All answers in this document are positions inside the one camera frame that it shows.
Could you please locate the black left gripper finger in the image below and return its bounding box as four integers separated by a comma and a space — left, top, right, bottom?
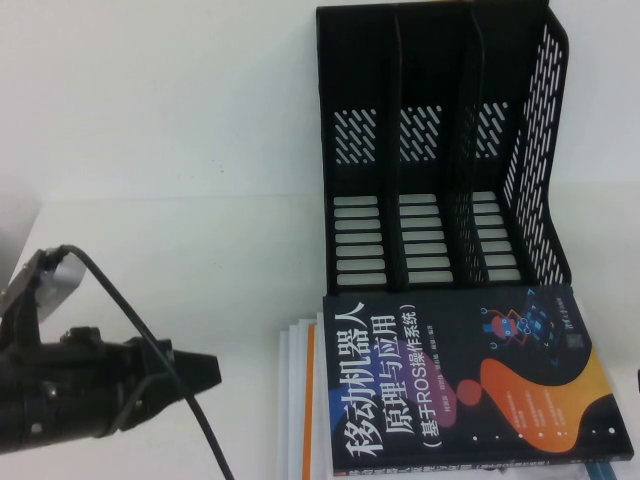
174, 371, 223, 400
172, 350, 223, 377

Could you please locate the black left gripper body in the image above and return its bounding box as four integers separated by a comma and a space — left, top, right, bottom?
105, 335, 177, 434

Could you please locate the black robotics book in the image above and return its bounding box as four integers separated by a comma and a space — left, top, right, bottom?
322, 283, 635, 475

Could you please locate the book with orange stripe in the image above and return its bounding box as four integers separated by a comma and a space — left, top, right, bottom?
305, 322, 324, 480

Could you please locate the black plastic book stand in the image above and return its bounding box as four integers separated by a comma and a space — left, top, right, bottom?
315, 4, 572, 297

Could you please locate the black camera cable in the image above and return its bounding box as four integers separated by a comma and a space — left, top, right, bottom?
57, 243, 236, 480

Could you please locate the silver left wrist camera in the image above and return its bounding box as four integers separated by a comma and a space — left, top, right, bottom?
37, 248, 90, 321

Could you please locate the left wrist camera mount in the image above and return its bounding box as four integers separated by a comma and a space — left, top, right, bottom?
0, 246, 64, 351

